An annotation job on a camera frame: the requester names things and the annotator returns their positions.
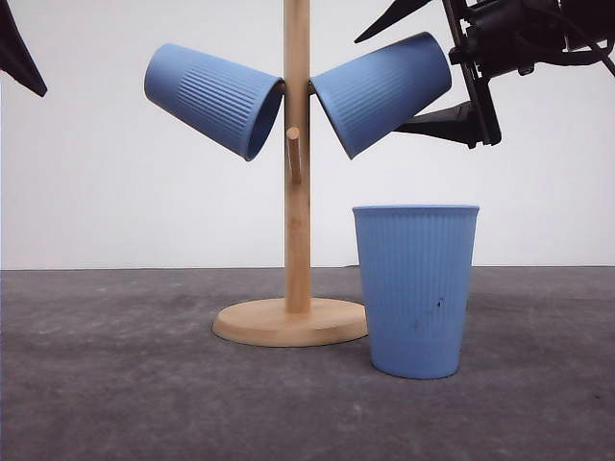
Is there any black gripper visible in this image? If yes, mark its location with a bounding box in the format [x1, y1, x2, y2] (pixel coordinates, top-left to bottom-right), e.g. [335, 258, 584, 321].
[354, 0, 615, 148]

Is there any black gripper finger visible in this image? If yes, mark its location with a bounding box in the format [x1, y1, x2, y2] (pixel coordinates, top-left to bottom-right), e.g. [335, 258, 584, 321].
[0, 0, 48, 97]

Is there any blue ribbed cup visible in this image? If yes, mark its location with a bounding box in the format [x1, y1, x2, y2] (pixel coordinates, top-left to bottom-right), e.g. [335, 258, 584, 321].
[310, 32, 453, 160]
[144, 43, 283, 160]
[353, 205, 480, 379]

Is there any wooden cup tree stand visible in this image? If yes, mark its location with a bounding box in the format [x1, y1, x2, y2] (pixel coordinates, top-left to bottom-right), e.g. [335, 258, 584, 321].
[212, 0, 368, 348]

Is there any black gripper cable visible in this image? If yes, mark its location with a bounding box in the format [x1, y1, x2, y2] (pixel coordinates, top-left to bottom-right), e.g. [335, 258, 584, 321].
[590, 37, 615, 78]

